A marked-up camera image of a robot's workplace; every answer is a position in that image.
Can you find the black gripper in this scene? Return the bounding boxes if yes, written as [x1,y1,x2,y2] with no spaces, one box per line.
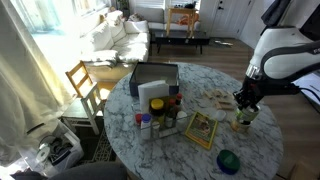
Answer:
[232,76,268,115]

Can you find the tin can green label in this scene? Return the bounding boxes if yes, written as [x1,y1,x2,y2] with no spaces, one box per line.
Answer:
[234,105,261,126]

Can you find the tin can yellow label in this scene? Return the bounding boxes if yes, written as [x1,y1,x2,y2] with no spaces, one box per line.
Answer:
[230,118,252,134]

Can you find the wooden block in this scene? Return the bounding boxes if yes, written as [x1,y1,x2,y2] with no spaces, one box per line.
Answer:
[223,90,235,100]
[213,88,226,98]
[202,90,215,100]
[214,99,234,107]
[215,103,236,112]

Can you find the small white cup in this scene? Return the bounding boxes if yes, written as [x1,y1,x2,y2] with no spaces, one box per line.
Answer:
[214,109,227,122]

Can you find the round green lid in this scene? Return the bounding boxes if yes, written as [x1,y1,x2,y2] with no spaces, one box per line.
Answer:
[216,149,241,176]

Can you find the white shaker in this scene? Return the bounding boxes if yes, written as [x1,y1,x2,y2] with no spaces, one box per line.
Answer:
[176,110,189,127]

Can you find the red cap dark bottle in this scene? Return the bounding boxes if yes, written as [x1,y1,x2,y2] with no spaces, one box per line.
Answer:
[175,92,184,113]

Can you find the red cap sauce bottle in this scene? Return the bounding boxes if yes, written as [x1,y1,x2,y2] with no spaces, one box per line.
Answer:
[167,98,177,128]

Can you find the yellow lid jar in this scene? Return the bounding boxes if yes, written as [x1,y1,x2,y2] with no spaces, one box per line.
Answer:
[149,98,166,126]

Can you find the white door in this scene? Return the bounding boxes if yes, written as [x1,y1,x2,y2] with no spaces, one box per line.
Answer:
[209,0,252,40]

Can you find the black coffee table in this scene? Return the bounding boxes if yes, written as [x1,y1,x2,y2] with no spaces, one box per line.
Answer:
[153,28,211,55]

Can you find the glass shaker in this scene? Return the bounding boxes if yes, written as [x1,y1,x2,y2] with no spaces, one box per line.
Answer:
[152,120,161,140]

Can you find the dark blue cardboard box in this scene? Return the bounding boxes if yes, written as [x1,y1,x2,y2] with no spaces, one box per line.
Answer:
[128,61,181,98]

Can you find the hanging dark jacket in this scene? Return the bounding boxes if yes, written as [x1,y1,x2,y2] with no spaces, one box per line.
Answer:
[260,0,292,28]

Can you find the blue cap white bottle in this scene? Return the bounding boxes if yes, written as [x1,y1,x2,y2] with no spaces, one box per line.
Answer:
[140,113,153,141]

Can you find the orange item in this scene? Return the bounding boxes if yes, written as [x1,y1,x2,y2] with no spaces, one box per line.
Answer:
[177,12,201,27]

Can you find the small red lid jar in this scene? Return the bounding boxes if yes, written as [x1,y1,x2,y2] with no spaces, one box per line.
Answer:
[134,112,144,127]

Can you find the wooden high stool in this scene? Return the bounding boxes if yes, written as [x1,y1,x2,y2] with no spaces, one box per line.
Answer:
[165,6,198,40]

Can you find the white sofa pillow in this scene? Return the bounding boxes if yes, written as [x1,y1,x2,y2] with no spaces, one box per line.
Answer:
[123,19,150,35]

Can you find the colourful patterned pillow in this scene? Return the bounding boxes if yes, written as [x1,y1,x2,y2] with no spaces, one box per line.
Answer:
[127,12,145,23]

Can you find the dark patterned rug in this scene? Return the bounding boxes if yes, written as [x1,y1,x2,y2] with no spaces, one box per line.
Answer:
[91,126,118,164]

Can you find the white sofa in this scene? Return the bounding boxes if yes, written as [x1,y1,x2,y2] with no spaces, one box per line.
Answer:
[79,5,202,84]

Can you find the white throw blanket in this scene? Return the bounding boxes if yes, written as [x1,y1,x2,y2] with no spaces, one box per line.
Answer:
[80,49,120,68]

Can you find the white small chair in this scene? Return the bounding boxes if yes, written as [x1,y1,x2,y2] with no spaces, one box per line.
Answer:
[61,82,108,136]

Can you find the green potted plant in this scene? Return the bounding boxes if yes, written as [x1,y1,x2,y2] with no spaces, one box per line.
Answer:
[116,0,131,12]

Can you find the grey upholstered chair back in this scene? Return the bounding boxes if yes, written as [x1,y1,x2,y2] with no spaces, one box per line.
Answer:
[49,161,128,180]

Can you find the small wooden chair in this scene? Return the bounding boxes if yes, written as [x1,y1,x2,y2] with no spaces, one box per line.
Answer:
[64,60,101,101]

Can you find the clear plastic storage bin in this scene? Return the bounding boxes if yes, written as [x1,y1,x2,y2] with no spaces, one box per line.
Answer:
[19,119,85,178]

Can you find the white curtain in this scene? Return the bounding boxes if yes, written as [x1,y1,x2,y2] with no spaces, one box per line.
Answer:
[0,0,74,166]

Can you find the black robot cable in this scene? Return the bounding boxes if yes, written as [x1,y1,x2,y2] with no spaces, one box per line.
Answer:
[298,86,320,113]

